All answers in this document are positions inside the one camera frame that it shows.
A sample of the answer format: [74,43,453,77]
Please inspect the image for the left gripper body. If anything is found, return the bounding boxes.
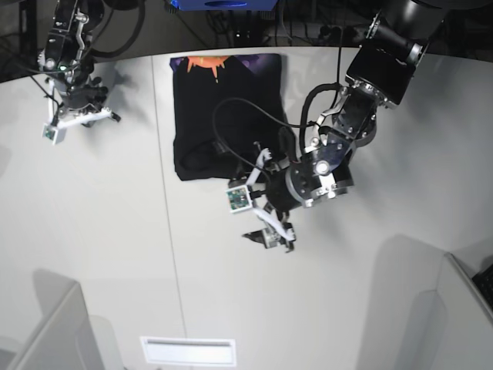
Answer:
[266,169,308,213]

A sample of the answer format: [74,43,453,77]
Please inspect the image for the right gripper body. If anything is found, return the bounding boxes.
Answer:
[59,79,108,113]

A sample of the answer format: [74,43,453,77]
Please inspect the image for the black T-shirt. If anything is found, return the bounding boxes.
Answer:
[169,53,292,181]

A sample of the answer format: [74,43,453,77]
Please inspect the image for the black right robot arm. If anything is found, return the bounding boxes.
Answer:
[38,1,146,114]

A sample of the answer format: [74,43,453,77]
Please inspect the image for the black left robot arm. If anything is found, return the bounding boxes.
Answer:
[240,1,452,251]

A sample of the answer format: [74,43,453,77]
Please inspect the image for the white label plate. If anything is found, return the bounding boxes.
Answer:
[140,337,237,367]

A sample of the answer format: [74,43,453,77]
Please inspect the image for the white power strip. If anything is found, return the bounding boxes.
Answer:
[317,24,367,47]

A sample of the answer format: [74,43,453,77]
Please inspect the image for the blue box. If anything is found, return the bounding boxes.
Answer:
[170,0,277,12]

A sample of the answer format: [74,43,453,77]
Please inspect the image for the black keyboard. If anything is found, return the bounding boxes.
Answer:
[472,265,493,308]

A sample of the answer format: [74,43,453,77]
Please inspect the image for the white side cabinet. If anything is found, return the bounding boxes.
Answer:
[1,269,126,369]

